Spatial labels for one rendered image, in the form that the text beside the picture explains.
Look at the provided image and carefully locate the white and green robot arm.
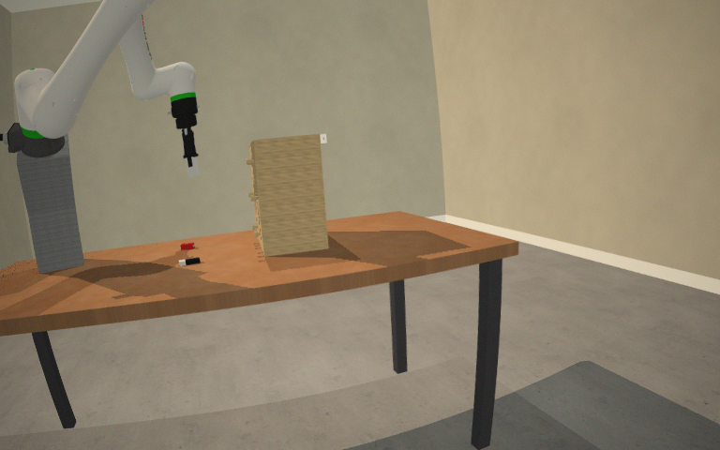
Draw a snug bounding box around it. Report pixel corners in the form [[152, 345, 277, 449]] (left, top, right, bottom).
[[0, 0, 200, 158]]

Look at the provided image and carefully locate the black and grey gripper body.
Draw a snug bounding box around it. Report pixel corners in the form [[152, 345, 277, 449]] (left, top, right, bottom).
[[175, 114, 197, 132]]

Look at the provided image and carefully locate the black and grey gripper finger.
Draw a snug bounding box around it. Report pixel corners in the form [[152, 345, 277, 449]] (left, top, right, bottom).
[[182, 127, 196, 178], [192, 133, 200, 175]]

